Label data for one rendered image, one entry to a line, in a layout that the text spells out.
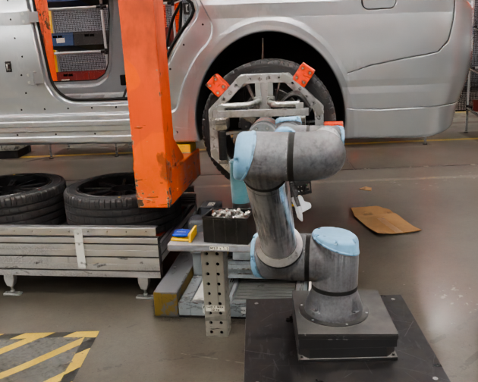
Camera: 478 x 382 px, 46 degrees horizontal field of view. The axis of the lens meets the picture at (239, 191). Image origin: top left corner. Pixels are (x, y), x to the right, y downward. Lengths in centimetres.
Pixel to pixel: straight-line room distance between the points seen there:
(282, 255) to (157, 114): 114
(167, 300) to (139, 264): 28
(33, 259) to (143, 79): 116
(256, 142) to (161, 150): 139
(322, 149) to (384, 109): 177
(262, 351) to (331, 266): 36
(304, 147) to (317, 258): 60
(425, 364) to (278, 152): 90
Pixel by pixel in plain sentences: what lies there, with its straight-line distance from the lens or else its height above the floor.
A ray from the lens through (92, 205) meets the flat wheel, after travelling 306.
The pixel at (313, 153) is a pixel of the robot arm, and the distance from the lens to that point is 129.
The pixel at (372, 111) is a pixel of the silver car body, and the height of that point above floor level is 89.
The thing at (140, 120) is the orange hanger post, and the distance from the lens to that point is 266.
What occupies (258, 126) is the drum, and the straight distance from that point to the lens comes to 254.
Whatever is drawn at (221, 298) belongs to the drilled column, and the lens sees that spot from 252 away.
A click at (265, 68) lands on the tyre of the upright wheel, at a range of 274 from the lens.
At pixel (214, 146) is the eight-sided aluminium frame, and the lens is 278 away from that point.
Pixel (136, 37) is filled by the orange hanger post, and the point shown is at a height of 131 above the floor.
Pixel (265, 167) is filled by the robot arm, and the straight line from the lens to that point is 129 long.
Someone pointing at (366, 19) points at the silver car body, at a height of 135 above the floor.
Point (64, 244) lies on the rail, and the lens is 307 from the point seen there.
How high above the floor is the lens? 128
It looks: 15 degrees down
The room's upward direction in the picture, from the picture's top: 3 degrees counter-clockwise
